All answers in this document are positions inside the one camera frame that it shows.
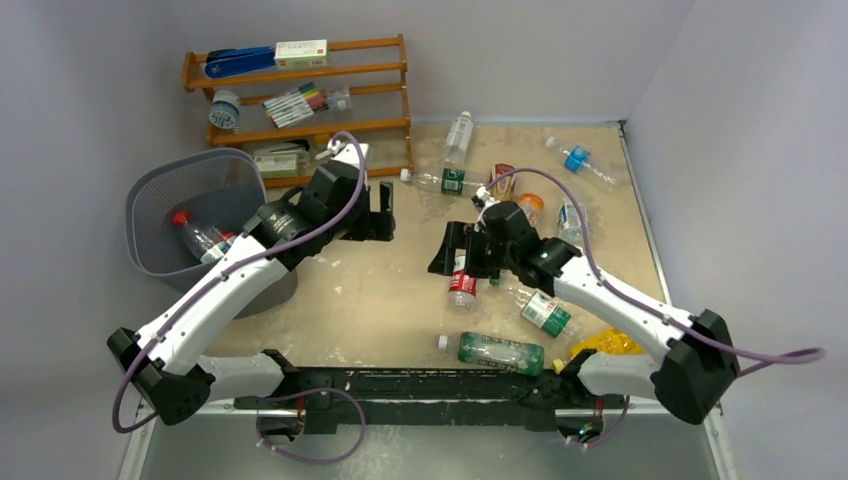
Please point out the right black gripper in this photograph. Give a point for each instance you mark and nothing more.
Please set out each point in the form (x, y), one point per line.
(466, 254)

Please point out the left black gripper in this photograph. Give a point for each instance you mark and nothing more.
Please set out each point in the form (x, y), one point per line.
(375, 226)

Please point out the bottle red label red cap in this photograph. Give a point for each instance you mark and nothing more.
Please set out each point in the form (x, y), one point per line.
(462, 290)

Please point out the green tea bottle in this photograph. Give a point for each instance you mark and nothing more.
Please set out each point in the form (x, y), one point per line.
(494, 352)

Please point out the bottle red blue label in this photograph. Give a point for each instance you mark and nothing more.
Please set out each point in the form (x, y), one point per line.
(207, 243)

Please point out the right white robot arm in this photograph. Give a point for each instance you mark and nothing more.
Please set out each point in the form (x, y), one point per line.
(686, 364)

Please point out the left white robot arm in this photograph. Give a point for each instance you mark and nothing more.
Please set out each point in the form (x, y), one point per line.
(165, 361)

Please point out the grey mesh waste bin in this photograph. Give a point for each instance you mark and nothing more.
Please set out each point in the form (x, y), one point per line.
(174, 212)

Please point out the clear bottle green label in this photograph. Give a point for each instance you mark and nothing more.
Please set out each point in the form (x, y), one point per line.
(447, 181)

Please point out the amber tea bottle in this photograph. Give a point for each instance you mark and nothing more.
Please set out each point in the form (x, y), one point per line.
(502, 190)

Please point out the orange drink bottle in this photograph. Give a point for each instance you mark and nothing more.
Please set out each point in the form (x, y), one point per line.
(533, 206)

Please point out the clear bottle white cap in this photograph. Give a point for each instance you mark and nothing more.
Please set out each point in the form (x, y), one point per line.
(458, 139)

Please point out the bottle green cap green label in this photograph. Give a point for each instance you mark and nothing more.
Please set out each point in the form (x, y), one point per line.
(535, 307)

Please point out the white stapler on shelf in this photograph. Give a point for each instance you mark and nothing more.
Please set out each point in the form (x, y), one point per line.
(282, 160)

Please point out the crushed bottle blue white label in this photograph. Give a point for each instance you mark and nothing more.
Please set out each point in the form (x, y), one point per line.
(572, 220)

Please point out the pack of coloured markers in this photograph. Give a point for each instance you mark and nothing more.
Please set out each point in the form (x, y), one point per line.
(295, 105)

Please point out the wooden slatted shelf rack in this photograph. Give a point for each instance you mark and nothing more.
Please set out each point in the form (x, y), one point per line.
(365, 86)

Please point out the clear bottle blue label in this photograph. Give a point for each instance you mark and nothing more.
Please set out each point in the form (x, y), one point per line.
(583, 163)

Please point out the white and red box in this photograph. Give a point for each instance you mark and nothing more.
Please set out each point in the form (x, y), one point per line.
(303, 54)

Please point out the yellow bottle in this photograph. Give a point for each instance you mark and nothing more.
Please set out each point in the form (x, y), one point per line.
(611, 341)

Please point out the blue stapler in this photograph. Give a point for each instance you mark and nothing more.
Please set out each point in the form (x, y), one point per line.
(230, 62)

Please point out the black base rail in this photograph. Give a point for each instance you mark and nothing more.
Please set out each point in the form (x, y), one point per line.
(329, 397)

